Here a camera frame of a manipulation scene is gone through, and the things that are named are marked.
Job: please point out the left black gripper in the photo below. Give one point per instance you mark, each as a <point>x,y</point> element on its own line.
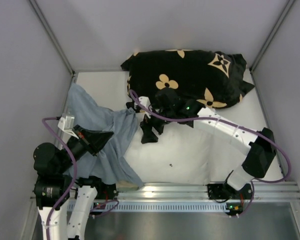
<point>87,139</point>

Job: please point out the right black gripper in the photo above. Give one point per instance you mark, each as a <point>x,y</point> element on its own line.
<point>154,119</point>

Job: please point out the blue grey pillowcase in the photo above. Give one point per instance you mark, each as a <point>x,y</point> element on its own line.
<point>109,164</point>

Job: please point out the white pillow insert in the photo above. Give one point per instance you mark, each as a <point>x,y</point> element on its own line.
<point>182,155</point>

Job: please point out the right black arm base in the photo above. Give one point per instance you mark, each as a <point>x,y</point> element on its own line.
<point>217,192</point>

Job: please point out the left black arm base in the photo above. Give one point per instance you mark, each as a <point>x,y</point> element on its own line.
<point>110,191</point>

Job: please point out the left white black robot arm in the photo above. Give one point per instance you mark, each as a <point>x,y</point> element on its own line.
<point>64,203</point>

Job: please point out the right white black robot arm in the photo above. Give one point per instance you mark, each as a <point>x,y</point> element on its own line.
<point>257,146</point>

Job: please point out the black floral plush pillow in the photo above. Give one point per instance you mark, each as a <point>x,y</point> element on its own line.
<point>215,79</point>

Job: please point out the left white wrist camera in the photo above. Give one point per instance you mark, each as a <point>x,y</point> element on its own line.
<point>66,124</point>

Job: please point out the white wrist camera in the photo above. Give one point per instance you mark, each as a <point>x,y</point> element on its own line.
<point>66,124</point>
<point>145,102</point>

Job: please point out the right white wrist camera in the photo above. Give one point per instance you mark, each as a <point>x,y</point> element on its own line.
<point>145,102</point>

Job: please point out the slotted grey cable duct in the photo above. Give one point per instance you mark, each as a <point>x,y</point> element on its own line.
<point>165,207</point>

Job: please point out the left aluminium frame post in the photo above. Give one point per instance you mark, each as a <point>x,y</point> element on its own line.
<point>51,35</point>

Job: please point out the aluminium frame post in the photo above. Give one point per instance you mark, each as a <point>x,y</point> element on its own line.
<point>273,32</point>
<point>51,35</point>

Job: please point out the aluminium front rail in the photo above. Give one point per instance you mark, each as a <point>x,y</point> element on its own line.
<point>162,191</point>

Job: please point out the right aluminium frame post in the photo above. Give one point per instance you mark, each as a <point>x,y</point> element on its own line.
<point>273,32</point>

